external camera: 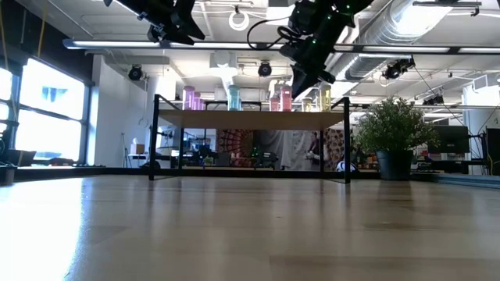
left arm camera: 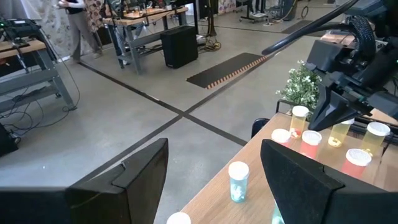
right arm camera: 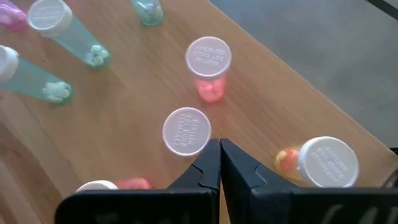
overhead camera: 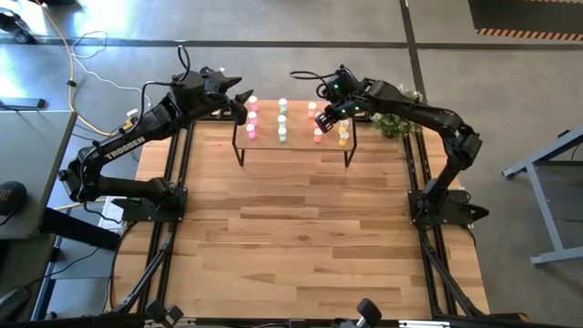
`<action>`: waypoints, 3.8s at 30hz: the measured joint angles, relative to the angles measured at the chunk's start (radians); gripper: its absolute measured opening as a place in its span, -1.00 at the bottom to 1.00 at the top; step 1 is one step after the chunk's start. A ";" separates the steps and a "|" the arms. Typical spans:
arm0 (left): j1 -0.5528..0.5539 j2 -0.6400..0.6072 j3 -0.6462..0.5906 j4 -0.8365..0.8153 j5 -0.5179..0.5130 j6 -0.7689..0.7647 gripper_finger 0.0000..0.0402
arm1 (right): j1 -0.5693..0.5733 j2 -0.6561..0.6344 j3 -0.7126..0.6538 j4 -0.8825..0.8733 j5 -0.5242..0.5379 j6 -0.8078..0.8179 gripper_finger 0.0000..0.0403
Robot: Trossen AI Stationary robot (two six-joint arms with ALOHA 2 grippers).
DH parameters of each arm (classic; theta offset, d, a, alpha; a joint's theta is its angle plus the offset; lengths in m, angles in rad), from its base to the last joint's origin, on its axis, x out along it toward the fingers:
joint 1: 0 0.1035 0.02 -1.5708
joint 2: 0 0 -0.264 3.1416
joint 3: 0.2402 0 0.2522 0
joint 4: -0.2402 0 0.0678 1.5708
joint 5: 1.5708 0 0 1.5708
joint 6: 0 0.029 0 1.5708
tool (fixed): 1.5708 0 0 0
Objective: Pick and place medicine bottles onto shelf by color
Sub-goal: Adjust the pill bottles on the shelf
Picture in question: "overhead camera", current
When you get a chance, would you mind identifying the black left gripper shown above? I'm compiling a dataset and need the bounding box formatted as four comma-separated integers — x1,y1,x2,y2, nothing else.
180,67,255,127

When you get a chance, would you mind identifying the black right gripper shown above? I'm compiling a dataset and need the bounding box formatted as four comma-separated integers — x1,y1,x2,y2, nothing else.
313,97,366,134

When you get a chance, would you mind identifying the black floor tape line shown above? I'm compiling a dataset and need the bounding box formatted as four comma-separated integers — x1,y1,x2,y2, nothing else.
0,38,583,51
399,0,432,115

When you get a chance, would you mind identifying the potted green artificial plant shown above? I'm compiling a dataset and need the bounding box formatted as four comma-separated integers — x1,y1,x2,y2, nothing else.
369,85,424,139

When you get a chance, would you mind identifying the grey desk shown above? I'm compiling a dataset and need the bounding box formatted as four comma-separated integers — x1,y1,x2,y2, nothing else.
0,108,78,241

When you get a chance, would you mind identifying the black flat device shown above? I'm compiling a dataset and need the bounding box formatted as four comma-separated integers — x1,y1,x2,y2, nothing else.
0,97,46,111

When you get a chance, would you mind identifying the black hazard-striped floor mat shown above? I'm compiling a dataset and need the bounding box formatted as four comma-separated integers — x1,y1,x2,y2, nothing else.
467,0,583,42

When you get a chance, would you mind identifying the black bulky object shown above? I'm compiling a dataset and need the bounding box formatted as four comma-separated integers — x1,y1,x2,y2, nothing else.
0,6,36,45

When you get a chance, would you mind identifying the black round object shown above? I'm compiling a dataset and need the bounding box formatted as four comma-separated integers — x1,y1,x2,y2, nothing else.
0,180,27,218

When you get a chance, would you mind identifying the thin white cable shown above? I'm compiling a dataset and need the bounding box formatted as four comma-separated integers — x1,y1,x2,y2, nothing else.
70,30,154,113

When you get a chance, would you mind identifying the yellow cable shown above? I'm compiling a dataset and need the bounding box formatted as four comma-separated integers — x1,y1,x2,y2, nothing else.
36,0,115,138

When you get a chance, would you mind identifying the blue-grey metal table frame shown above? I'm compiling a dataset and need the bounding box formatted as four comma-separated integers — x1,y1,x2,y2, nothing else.
502,127,583,268

